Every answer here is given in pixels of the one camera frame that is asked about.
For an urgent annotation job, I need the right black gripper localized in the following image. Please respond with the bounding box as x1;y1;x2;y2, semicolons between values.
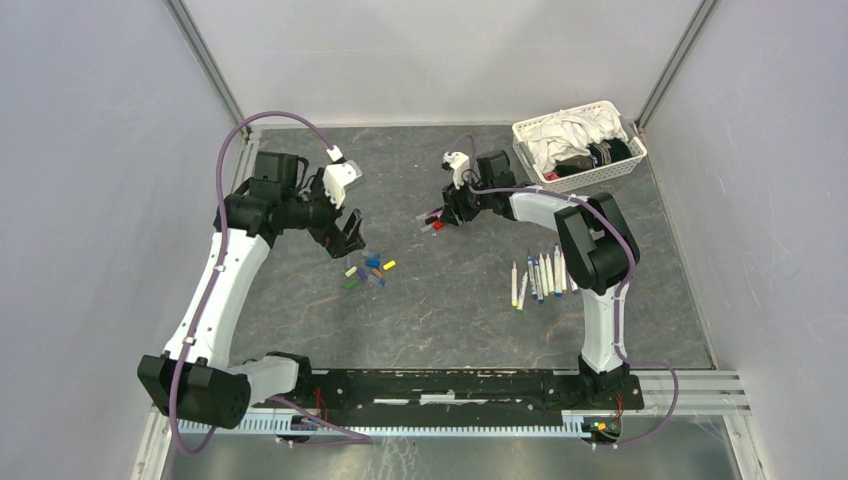
440;171;494;227

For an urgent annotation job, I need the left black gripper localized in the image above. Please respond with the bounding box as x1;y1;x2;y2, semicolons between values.
282;168;365;258

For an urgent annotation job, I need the dark blue cap marker pen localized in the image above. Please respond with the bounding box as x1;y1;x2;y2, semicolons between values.
532;256;544;304

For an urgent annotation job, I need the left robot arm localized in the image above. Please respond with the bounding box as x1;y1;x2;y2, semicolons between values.
137;152;365;429

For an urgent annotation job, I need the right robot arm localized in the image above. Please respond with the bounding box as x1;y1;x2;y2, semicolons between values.
441;151;639;408

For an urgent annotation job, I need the black cap marker pen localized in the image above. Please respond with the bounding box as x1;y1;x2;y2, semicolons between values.
416;208;442;224

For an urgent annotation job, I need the white plastic basket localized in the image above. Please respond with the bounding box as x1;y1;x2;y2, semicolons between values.
512;100;647;193

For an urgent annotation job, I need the white cloth in basket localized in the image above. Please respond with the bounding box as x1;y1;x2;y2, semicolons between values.
521;106;629;174

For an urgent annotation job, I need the black cloth in basket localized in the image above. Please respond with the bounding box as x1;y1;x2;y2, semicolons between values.
553;138;632;178

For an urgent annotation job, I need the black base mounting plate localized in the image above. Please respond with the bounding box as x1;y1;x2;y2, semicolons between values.
285;367;645;428

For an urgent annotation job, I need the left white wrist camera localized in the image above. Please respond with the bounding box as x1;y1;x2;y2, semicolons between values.
322;145;363;210

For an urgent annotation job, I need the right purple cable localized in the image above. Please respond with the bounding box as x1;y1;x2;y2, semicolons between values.
450;133;681;448

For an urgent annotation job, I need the purple cable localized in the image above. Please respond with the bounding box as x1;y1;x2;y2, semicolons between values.
450;133;681;448
166;111;372;458

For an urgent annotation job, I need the white slotted cable duct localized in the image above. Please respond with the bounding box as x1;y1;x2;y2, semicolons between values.
216;411;591;440

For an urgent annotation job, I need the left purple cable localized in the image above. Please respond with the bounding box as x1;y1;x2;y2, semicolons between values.
166;111;372;458

